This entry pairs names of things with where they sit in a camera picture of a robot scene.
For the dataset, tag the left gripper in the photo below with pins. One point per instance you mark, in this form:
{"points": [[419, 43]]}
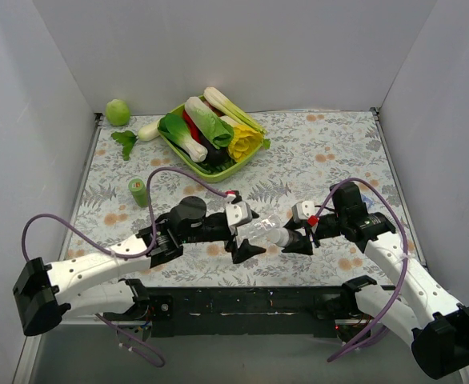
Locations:
{"points": [[230, 234]]}

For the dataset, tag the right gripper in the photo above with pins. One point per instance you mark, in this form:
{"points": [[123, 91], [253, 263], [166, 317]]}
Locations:
{"points": [[312, 233]]}

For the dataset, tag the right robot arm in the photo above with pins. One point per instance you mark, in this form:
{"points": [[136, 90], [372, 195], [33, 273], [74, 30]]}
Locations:
{"points": [[432, 322]]}

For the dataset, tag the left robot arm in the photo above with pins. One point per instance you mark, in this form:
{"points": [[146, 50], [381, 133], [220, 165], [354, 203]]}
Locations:
{"points": [[46, 293]]}

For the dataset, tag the green plastic tray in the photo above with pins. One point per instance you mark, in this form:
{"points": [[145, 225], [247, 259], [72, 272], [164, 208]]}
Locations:
{"points": [[212, 173]]}

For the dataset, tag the dark purple eggplant toy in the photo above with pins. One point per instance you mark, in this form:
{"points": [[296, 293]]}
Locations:
{"points": [[214, 157]]}

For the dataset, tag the yellow cabbage toy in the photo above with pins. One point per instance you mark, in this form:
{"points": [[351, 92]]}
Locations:
{"points": [[245, 139]]}

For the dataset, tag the green napa cabbage toy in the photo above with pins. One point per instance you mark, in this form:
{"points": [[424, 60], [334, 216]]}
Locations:
{"points": [[213, 128]]}

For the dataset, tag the red pepper toy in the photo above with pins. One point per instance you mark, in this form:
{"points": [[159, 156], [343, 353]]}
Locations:
{"points": [[194, 131]]}

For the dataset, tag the green cylindrical bottle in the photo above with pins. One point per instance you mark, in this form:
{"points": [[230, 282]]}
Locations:
{"points": [[137, 188]]}

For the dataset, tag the white green leek toy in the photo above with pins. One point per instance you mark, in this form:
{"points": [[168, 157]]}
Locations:
{"points": [[222, 103]]}

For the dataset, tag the white bok choy toy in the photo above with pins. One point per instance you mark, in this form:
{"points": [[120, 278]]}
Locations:
{"points": [[175, 129]]}

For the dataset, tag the floral table mat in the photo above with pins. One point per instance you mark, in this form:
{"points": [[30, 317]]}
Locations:
{"points": [[310, 151]]}

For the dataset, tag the white radish toy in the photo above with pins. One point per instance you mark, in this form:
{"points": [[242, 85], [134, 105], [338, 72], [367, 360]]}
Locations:
{"points": [[127, 139]]}

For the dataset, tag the green round cabbage toy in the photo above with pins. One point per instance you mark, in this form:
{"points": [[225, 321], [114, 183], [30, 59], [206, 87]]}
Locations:
{"points": [[117, 112]]}

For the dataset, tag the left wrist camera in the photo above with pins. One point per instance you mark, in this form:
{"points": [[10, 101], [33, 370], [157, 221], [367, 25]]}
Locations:
{"points": [[239, 213]]}

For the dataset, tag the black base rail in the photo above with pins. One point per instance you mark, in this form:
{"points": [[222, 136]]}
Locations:
{"points": [[223, 310]]}

